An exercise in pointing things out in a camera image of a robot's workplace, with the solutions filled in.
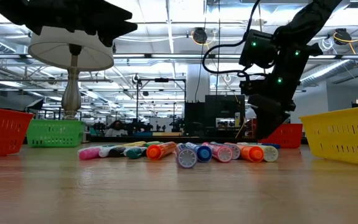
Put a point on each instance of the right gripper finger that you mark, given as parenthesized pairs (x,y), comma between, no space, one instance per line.
(259,101)
(269,124)

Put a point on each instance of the blue slim pen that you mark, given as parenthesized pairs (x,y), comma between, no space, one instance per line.
(272,145)

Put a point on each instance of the red plastic basket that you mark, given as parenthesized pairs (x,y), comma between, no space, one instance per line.
(290,135)
(1,133)

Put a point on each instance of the yellow highlighter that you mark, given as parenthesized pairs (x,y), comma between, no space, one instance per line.
(270,153)

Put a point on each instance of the orange highlighter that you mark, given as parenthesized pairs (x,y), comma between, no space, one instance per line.
(253,154)
(155,152)

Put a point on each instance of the pink highlighter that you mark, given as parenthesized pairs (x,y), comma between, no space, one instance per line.
(223,153)

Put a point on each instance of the yellow plastic basket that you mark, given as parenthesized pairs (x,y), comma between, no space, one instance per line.
(343,137)

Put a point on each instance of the purple highlighter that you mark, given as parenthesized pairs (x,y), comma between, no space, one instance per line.
(186,158)

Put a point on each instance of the yellow slim pen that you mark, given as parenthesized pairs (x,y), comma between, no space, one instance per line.
(133,144)

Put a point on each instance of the black cap marker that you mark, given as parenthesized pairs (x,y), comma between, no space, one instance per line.
(114,152)

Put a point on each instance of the green slim pen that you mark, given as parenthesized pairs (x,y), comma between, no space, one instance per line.
(153,143)

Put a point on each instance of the teal cap marker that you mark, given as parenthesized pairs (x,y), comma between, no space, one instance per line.
(134,153)

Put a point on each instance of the pink cap marker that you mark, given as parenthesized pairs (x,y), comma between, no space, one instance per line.
(88,154)

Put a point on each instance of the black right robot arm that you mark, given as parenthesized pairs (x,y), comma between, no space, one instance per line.
(309,21)

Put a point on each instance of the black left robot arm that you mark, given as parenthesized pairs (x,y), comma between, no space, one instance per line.
(10,9)

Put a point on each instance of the white shade table lamp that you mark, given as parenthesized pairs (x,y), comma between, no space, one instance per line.
(97,40)

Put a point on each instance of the black cabinet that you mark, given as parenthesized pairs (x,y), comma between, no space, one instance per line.
(222,105)

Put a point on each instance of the white building column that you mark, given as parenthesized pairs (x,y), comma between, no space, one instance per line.
(205,81)

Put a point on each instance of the person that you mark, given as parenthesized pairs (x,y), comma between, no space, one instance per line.
(116,130)

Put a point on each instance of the green plastic basket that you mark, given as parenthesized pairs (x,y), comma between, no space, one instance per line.
(54,133)

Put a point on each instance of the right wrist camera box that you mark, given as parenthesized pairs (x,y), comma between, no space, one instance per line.
(256,49)

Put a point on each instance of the black metal frame stand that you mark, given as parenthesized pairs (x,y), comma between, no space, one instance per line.
(161,80)

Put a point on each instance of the black table frame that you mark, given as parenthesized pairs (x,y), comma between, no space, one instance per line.
(166,139)

